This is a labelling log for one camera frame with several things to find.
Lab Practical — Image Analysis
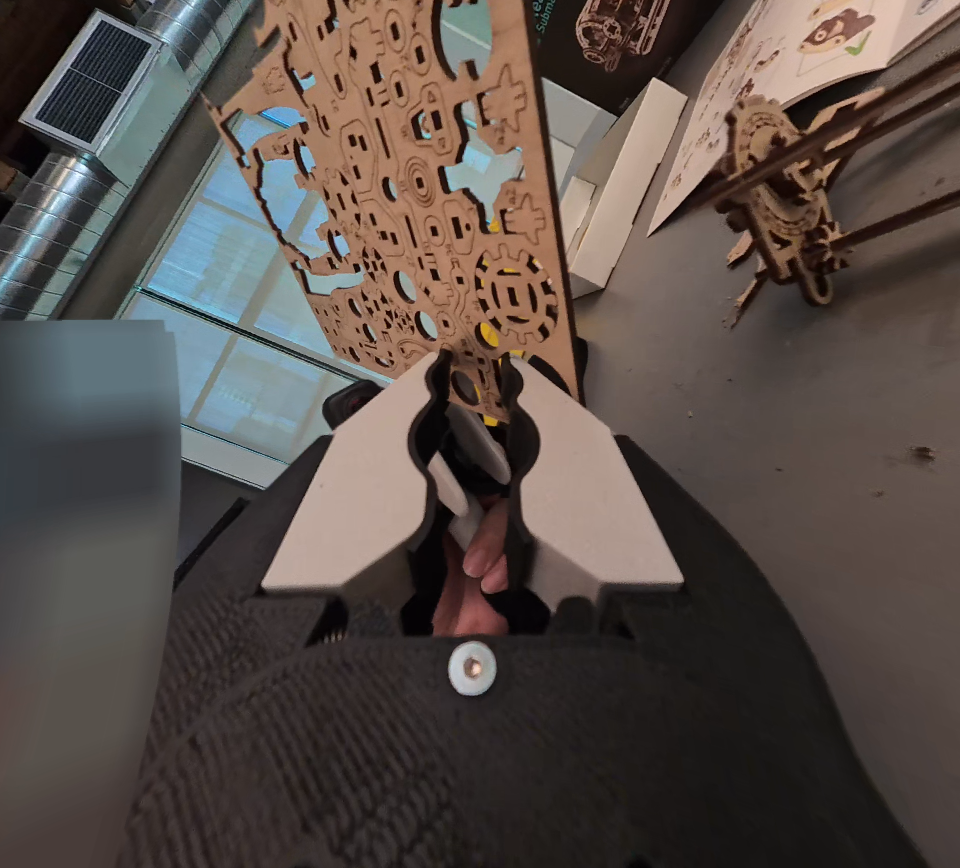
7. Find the person's left hand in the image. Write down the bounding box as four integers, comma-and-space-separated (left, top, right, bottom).
433, 500, 517, 636

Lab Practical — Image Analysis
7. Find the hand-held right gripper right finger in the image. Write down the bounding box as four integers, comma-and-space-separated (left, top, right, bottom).
499, 355, 687, 612

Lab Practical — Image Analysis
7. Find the silver ventilation duct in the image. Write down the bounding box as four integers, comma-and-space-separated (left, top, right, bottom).
0, 0, 275, 321

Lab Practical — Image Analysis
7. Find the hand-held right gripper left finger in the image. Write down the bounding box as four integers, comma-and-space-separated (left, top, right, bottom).
259, 349, 453, 595

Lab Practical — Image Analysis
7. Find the wooden gear model assembly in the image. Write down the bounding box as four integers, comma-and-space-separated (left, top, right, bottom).
686, 86, 960, 329

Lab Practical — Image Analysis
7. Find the white air vent grille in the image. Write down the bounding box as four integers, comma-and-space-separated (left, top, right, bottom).
18, 9, 198, 182

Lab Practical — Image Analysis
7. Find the white cardboard box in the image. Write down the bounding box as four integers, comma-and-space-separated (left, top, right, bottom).
558, 79, 689, 300

